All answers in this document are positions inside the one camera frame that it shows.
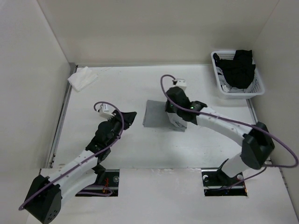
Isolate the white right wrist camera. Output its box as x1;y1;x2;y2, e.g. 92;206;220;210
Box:
172;78;187;91

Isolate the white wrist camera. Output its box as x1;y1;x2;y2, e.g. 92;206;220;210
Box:
96;103;115;120
172;78;187;91

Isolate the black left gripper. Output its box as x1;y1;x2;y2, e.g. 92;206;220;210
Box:
107;110;136;147

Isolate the grey tank top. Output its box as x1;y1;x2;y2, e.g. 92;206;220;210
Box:
142;100;187;132

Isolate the folded white tank top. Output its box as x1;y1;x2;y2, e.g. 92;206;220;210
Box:
68;66;99;92

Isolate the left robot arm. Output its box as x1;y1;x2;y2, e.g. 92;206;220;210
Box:
22;110;137;224

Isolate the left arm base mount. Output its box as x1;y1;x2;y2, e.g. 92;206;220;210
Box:
75;169;120;197

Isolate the black tank top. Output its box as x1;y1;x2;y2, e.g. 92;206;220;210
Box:
213;50;256;89

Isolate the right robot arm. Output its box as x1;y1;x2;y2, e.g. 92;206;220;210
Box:
165;86;275;185

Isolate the white garment in basket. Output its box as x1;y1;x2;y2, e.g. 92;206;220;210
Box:
216;67;256;93

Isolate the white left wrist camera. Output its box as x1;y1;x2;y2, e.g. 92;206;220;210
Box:
96;103;115;120

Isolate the white plastic laundry basket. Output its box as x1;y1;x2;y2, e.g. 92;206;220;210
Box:
210;50;265;99

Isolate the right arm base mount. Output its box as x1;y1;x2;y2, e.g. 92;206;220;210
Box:
201;169;247;196

